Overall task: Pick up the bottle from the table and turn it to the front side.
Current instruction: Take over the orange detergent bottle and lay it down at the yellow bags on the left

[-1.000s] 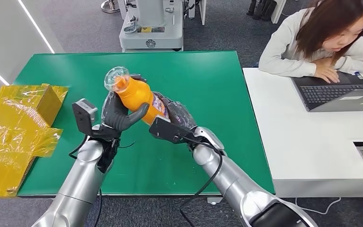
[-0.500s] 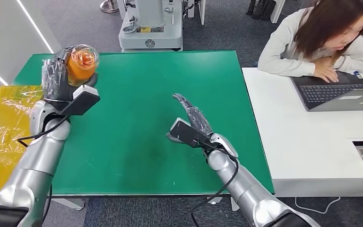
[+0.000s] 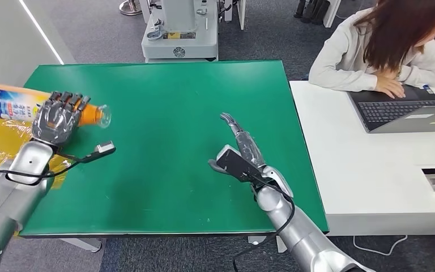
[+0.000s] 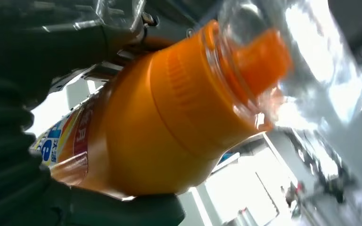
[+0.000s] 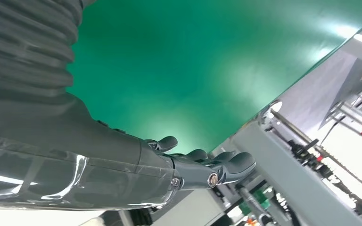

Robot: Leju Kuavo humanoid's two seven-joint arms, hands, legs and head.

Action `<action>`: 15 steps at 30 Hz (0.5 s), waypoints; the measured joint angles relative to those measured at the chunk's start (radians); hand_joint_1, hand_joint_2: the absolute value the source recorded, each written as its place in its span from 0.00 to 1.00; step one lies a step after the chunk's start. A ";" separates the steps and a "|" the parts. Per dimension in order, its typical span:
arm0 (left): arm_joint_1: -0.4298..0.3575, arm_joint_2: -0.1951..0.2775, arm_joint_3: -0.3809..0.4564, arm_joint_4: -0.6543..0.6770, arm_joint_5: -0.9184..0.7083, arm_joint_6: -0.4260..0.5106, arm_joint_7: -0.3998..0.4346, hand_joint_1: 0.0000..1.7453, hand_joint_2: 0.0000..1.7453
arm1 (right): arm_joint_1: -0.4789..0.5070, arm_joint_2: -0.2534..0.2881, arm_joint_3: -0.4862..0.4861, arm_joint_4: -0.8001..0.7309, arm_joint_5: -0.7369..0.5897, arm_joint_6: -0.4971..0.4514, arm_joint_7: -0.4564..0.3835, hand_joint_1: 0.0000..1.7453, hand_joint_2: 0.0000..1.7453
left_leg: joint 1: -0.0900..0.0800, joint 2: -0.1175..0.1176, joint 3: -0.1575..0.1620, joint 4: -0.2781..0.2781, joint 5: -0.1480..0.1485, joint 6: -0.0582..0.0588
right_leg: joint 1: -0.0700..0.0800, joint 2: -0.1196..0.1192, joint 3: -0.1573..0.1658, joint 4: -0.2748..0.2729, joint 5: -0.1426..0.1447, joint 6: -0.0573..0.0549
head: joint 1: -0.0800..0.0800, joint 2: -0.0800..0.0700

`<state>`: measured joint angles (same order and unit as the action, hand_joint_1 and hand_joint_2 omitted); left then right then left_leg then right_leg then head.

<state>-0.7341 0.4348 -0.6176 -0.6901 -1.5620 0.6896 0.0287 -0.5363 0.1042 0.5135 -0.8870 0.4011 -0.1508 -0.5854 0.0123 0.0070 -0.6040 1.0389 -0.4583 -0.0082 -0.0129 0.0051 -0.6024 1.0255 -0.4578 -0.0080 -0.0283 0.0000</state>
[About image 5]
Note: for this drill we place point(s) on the ribbed grey right arm sleeve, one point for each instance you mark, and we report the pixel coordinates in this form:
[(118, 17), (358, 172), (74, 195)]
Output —
[(25, 46)]

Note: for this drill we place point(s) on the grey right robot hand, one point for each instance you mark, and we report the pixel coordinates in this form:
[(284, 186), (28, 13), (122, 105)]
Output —
[(74, 162)]

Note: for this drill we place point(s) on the grey machine frame beam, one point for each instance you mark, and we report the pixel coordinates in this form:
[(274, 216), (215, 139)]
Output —
[(293, 184)]

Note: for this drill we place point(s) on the green table mat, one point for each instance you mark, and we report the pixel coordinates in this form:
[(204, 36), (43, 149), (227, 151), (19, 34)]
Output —
[(184, 62)]

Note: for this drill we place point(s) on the long black toothed rod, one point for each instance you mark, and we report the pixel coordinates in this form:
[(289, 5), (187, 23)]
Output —
[(312, 146)]

